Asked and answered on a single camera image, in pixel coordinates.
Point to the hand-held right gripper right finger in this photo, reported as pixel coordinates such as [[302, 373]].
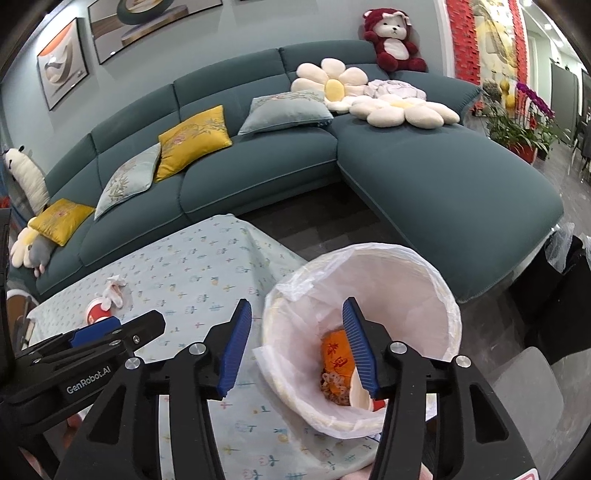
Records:
[[358, 346]]

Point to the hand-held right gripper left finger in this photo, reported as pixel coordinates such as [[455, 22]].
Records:
[[235, 350]]

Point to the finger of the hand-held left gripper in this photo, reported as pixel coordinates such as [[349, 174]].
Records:
[[92, 333], [145, 327]]

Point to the orange plastic bag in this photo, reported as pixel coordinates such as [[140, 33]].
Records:
[[337, 350]]

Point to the brown fabric scrunchie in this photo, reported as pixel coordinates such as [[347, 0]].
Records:
[[334, 390]]

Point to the trash bin with white liner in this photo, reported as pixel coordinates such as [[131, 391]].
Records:
[[406, 295]]

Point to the red paper cup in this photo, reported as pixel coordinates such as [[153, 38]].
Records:
[[98, 314]]

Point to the white crumpled cloth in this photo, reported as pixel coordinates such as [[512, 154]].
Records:
[[113, 290]]

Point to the round white side table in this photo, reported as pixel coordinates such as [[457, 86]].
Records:
[[18, 314]]

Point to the grey plush toy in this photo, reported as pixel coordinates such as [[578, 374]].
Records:
[[41, 256]]

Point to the cream flower plush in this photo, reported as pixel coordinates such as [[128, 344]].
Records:
[[21, 247]]

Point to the yellow embroidered cushion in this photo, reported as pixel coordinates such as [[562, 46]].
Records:
[[60, 219], [194, 141]]

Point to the light blue embroidered cushion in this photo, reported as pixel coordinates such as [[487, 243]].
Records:
[[127, 182], [284, 110]]

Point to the white and black plush toy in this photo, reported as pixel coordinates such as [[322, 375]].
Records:
[[25, 177]]

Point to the teal sofa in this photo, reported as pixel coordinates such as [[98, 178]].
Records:
[[415, 184]]

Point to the grey chair seat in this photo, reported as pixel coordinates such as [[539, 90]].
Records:
[[526, 383]]

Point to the black bag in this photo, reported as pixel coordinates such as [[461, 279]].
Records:
[[568, 304]]

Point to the clear plastic wrap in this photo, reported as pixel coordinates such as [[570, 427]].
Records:
[[558, 244]]

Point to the pale folded cloth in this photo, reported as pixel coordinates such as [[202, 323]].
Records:
[[392, 87]]

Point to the green plant in red pot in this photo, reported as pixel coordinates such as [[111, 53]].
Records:
[[521, 134]]

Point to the yellow gourd ornaments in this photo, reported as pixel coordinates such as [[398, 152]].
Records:
[[505, 90]]

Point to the purple orchid plant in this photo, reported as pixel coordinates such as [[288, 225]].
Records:
[[535, 99]]

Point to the red and white bear plush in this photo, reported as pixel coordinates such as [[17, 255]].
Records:
[[395, 39]]

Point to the dark dining chair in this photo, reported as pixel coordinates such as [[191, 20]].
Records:
[[582, 134]]

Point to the abstract framed wall painting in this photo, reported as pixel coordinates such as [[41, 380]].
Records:
[[62, 62]]

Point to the wide framed wall painting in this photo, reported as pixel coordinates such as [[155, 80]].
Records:
[[152, 23]]

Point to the red patterned wall panel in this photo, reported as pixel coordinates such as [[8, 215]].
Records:
[[464, 37]]

